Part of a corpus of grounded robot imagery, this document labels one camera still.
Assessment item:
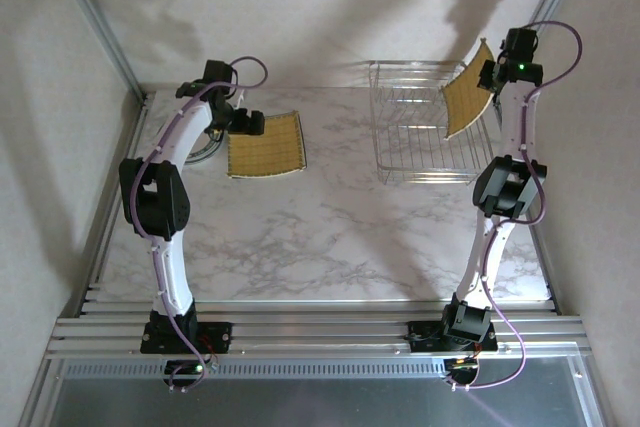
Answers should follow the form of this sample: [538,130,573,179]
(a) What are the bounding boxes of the yellow square plate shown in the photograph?
[441,38,497,141]
[226,110,308,180]

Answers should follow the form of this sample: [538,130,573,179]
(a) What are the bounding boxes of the round plate wide green band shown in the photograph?
[187,139,225,167]

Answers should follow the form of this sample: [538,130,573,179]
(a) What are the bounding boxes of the aluminium mounting rails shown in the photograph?
[47,299,589,361]

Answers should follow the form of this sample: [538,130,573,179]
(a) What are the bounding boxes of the small controller board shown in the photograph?
[444,355,482,391]
[163,359,221,393]

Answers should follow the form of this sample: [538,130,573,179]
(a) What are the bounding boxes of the grey slotted metal panel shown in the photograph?
[19,356,614,427]

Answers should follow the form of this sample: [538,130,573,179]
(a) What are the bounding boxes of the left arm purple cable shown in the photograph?
[130,56,270,393]

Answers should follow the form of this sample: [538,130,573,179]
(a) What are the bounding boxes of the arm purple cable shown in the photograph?
[130,56,270,393]
[449,20,584,392]

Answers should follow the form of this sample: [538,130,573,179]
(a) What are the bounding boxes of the white wire dish rack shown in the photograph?
[368,60,496,184]

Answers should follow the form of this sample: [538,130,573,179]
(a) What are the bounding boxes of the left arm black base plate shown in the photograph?
[139,321,234,354]

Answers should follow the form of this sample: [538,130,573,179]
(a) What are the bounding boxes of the aluminium side rail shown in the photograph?
[74,91,156,318]

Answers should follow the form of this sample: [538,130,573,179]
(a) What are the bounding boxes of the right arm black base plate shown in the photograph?
[407,319,500,353]

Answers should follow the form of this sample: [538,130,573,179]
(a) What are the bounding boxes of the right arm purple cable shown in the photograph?
[449,20,584,392]

